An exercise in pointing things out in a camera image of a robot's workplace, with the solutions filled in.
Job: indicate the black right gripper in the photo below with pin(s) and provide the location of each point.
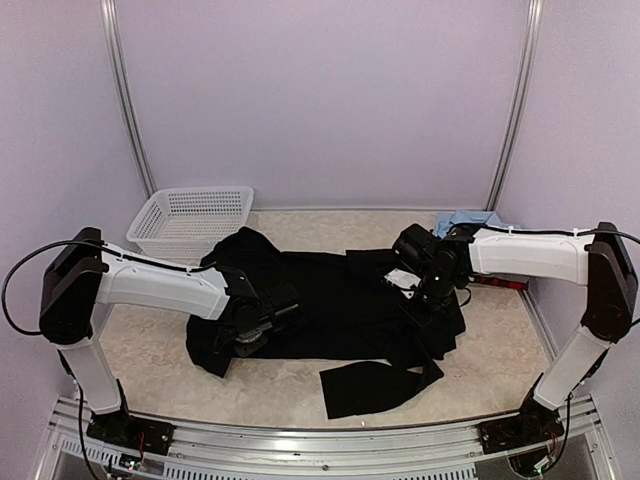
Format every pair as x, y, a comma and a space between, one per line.
447, 301

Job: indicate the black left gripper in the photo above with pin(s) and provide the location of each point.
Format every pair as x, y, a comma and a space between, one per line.
244, 350

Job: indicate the light blue shirt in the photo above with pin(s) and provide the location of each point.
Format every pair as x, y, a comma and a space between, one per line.
446, 221

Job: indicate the red black plaid shirt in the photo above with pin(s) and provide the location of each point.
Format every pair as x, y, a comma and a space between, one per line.
500, 282

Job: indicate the black long sleeve shirt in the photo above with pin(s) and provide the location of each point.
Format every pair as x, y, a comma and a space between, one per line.
348, 312

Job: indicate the white perforated plastic basket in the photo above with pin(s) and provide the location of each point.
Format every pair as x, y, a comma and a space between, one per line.
186, 223

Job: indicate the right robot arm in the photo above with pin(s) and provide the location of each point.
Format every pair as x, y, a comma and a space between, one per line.
596, 259

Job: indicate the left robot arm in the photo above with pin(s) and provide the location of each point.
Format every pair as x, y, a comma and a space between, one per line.
90, 271

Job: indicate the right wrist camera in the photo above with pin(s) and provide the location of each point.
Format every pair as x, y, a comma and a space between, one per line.
402, 279

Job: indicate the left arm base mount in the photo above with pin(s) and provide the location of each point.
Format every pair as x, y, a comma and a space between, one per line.
123, 429

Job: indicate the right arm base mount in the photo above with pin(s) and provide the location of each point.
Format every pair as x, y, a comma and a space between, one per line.
533, 423

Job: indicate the aluminium front rail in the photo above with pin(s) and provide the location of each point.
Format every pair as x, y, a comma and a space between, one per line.
463, 449

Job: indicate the right aluminium corner post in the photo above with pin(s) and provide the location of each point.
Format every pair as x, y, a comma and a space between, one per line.
518, 103

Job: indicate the aluminium corner post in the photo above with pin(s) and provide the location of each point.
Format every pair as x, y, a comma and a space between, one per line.
108, 9
518, 103

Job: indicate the left aluminium corner post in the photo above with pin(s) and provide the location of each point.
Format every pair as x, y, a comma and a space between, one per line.
108, 9

